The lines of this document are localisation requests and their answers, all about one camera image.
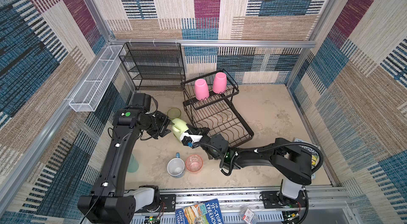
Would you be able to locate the light green ceramic mug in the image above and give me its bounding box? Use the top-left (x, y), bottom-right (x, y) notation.
top-left (171, 118), bottom-right (189, 141)

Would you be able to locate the pink plastic cup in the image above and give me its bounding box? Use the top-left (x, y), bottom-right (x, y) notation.
top-left (195, 78), bottom-right (209, 101)
top-left (213, 72), bottom-right (227, 94)

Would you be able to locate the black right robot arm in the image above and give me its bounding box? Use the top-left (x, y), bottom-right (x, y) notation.
top-left (179, 125), bottom-right (323, 200)

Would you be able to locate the teal cup behind arm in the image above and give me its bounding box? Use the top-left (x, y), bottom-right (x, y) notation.
top-left (127, 154), bottom-right (139, 173)

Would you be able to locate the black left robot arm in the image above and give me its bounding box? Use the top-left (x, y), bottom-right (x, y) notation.
top-left (77, 93), bottom-right (171, 224)

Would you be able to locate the black two-tier dish rack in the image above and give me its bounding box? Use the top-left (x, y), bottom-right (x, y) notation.
top-left (181, 69), bottom-right (254, 147)

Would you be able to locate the green glass cup far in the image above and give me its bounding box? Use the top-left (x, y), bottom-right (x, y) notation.
top-left (167, 107), bottom-right (182, 120)

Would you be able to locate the pink translucent glass cup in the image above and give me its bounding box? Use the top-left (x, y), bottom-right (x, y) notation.
top-left (185, 155), bottom-right (203, 173)

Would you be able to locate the black mesh shelf unit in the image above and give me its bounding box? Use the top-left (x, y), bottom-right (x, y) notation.
top-left (119, 42), bottom-right (185, 91)

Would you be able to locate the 91-storey treehouse book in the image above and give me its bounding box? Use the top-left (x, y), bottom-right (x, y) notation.
top-left (176, 199), bottom-right (224, 224)

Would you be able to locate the small clear plastic box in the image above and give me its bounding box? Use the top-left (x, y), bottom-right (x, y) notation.
top-left (239, 206), bottom-right (258, 224)

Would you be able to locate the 143-storey treehouse book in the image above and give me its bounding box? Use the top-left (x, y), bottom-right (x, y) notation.
top-left (293, 138), bottom-right (320, 169)

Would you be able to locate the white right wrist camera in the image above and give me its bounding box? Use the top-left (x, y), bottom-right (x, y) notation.
top-left (180, 132), bottom-right (203, 148)

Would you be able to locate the white blue-handled mug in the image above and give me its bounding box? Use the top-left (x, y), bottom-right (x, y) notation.
top-left (167, 153), bottom-right (185, 178)

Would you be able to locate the white wire mesh basket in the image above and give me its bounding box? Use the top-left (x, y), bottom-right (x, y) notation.
top-left (69, 46), bottom-right (124, 112)

